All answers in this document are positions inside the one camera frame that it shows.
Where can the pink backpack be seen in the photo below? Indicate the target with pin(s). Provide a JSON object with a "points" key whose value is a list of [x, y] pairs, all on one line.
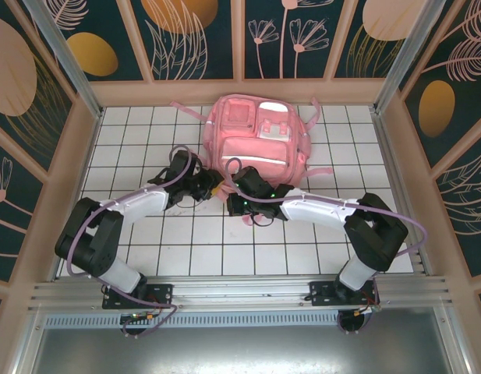
{"points": [[255, 156]]}

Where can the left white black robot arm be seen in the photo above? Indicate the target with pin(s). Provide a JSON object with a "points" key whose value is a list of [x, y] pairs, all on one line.
{"points": [[138, 198]]}

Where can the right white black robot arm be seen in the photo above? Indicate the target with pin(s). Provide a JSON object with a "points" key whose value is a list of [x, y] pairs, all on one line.
{"points": [[318, 206]]}

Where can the grey metal sheet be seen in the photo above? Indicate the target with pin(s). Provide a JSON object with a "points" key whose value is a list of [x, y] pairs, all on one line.
{"points": [[244, 350]]}

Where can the small controller board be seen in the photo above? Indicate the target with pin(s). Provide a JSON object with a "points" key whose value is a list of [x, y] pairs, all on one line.
{"points": [[138, 317], [366, 311]]}

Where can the aluminium frame rail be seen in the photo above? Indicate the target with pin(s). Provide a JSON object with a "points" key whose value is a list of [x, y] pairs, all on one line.
{"points": [[244, 290]]}

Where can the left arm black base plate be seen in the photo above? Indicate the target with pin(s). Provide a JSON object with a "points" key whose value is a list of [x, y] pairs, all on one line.
{"points": [[162, 296]]}

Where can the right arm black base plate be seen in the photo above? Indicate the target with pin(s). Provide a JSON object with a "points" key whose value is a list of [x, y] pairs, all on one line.
{"points": [[322, 296]]}

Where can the aluminium side rail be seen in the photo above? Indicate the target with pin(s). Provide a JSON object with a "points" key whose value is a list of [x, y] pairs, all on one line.
{"points": [[404, 175]]}

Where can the aluminium corner post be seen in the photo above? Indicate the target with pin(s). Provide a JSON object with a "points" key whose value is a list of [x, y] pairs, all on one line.
{"points": [[64, 58], [407, 50]]}

